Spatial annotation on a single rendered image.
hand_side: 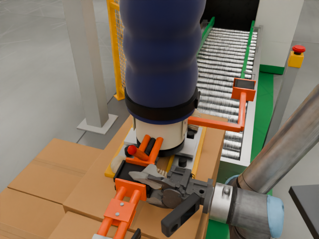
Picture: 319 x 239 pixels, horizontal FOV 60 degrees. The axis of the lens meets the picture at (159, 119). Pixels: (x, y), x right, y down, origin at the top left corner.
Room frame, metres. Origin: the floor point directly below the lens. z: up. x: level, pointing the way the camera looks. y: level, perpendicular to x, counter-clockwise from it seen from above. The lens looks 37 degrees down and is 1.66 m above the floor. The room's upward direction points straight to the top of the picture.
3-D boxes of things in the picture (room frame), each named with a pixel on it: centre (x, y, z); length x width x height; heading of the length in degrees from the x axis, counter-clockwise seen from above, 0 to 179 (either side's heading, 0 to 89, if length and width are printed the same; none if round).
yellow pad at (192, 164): (0.71, -0.10, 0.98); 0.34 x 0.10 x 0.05; 164
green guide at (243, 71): (2.46, -0.87, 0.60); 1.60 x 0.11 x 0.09; 162
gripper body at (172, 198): (0.45, -0.07, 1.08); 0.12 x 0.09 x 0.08; 71
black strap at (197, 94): (0.73, -0.01, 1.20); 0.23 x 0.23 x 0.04
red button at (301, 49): (1.49, -0.79, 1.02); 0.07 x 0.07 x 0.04
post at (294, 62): (1.49, -0.79, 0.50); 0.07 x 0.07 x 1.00; 72
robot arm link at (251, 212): (0.39, -0.23, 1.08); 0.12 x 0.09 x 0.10; 71
